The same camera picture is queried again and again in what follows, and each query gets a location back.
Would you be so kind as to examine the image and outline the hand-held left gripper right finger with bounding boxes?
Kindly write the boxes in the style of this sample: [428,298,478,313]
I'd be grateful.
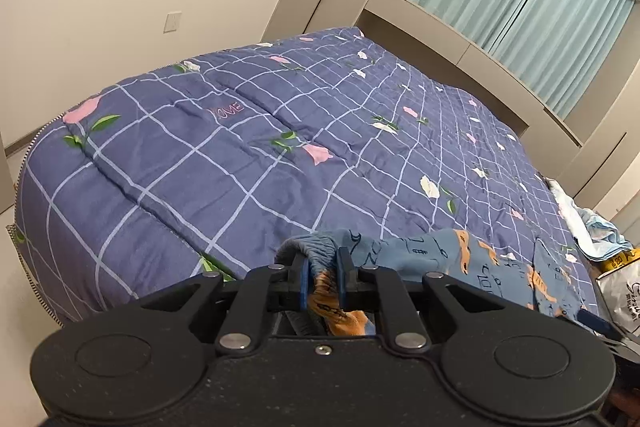
[336,247,521,355]

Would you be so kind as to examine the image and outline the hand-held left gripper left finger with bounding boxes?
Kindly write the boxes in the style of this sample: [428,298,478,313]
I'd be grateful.
[122,251,313,355]

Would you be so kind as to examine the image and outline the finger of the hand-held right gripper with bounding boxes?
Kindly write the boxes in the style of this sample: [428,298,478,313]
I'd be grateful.
[575,309,626,344]

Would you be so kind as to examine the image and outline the blue pants with orange print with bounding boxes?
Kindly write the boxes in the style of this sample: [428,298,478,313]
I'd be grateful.
[276,228,576,338]

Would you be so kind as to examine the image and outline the yellow and white plastic bag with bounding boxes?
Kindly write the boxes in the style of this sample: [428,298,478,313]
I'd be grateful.
[595,247,640,338]

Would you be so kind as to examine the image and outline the light blue crumpled blanket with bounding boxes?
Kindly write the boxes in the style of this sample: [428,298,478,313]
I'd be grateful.
[545,177,633,263]

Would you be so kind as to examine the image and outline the blue checked floral quilt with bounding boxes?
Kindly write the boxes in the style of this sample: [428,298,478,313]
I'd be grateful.
[15,26,601,325]

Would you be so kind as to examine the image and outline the beige built-in cabinet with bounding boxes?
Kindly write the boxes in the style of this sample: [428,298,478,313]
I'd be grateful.
[260,0,640,218]

